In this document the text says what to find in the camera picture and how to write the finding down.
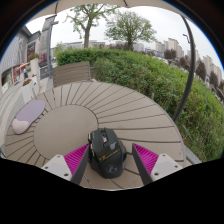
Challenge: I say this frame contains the lilac mouse pad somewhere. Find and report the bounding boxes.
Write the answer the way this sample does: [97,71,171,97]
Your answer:
[11,99,46,136]

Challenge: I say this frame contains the brown slatted patio chair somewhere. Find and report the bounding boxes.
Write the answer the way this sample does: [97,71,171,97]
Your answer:
[52,60,98,88]

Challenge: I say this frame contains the grey banner post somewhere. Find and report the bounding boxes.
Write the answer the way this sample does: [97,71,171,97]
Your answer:
[39,15,59,80]

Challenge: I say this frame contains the distant apartment buildings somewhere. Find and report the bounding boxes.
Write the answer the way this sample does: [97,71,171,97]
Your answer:
[59,37,223,82]

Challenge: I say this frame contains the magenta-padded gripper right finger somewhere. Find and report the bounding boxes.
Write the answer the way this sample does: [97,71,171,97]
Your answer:
[131,142,183,186]

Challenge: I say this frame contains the green hedge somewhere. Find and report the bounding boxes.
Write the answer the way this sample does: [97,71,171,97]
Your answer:
[54,47,224,163]

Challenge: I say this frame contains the black computer mouse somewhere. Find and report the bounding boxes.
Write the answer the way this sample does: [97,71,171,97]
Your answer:
[87,127,128,179]

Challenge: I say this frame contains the round-crowned green tree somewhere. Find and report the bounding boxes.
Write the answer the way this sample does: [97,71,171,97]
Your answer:
[104,10,158,51]

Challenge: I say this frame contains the white planter box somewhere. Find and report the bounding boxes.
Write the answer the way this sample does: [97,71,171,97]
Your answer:
[21,78,41,104]

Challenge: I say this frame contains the dark umbrella pole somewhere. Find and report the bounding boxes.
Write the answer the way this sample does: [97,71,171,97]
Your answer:
[172,14,197,124]

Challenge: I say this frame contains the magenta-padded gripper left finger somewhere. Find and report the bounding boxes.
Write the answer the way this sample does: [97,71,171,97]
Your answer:
[41,142,92,186]

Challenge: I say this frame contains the beige umbrella canopy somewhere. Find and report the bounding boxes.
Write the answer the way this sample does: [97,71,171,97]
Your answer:
[31,0,188,19]

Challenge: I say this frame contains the bare-trunked leafy tree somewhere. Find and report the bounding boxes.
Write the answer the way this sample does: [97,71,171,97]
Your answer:
[64,3,118,50]

